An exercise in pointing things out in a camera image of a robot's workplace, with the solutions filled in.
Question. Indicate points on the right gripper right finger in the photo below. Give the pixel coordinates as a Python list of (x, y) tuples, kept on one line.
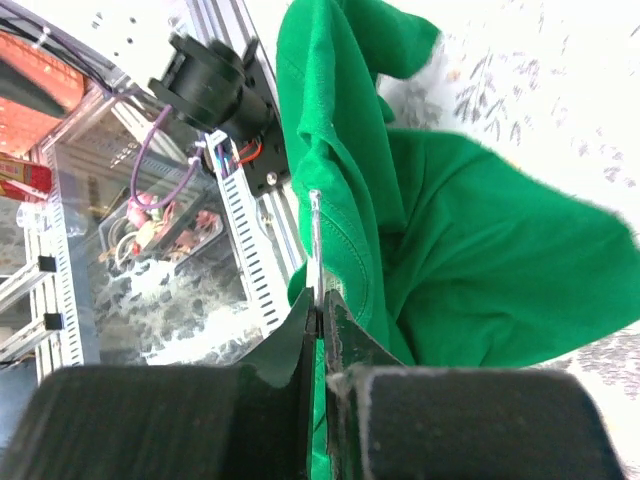
[(387, 420)]

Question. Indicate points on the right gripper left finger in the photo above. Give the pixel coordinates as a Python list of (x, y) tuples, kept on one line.
[(247, 420)]

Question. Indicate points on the green t shirt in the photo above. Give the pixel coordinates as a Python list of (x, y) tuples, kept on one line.
[(445, 254)]

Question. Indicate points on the cream white hanger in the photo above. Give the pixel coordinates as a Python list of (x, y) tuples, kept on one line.
[(315, 270)]

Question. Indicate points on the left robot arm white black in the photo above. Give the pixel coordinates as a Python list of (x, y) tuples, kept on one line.
[(204, 59)]

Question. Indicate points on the red yellow box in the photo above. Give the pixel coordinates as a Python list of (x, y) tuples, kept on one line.
[(25, 181)]

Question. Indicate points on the orange plastic basket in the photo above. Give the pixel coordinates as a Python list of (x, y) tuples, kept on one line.
[(38, 91)]

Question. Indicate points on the floral table cloth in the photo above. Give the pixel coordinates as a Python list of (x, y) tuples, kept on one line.
[(552, 87)]

